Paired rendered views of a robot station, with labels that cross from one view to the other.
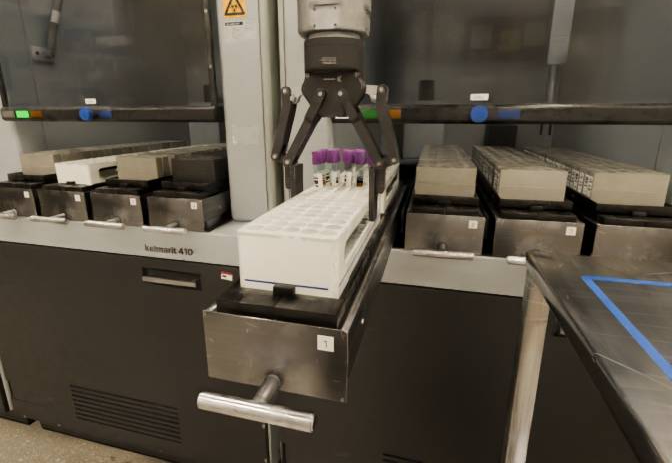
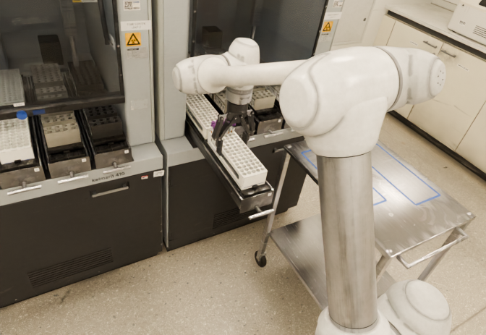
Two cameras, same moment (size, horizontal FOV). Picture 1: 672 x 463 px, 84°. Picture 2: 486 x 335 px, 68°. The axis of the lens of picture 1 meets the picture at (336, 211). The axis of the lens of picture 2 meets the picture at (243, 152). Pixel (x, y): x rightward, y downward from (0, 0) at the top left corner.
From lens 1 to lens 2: 1.10 m
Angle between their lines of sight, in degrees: 49
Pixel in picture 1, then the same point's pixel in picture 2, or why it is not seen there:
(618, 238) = not seen: hidden behind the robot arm
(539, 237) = (270, 124)
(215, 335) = (244, 203)
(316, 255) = (262, 176)
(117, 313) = (69, 220)
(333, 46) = (244, 107)
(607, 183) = not seen: hidden behind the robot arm
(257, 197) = (145, 132)
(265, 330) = (257, 197)
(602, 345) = (314, 174)
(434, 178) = not seen: hidden behind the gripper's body
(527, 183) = (263, 102)
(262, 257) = (249, 181)
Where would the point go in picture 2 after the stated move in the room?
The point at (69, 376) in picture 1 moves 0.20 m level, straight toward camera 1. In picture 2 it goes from (26, 269) to (73, 278)
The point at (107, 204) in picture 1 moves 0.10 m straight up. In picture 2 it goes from (63, 166) to (58, 144)
